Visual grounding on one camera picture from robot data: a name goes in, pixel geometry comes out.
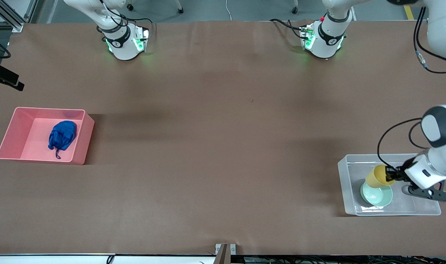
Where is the yellow cup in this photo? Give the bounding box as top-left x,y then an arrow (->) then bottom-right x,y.
365,164 -> 396,188

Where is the light green bowl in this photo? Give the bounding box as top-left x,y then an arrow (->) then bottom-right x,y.
360,180 -> 394,207

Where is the blue cloth bag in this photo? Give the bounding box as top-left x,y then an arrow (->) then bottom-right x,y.
48,120 -> 77,160

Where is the clear plastic box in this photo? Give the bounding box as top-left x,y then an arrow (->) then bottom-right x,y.
337,153 -> 442,217

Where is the pink plastic bin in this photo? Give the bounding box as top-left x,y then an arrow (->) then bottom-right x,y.
0,107 -> 95,165

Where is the brown paper table cover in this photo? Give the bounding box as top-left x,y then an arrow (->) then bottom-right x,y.
0,20 -> 446,256

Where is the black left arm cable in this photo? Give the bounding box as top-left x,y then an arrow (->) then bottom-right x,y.
377,7 -> 446,173

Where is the aluminium frame profile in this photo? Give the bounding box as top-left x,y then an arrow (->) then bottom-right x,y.
0,0 -> 38,32

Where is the black right base cable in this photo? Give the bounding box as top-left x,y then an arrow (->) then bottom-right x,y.
126,16 -> 153,37

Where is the black base cable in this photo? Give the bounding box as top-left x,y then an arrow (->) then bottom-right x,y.
270,18 -> 305,39
126,16 -> 153,37

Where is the black left base cable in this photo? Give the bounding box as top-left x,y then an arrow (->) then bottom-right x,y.
270,18 -> 305,39

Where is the metal table edge bracket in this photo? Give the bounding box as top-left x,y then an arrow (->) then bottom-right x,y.
215,243 -> 237,264

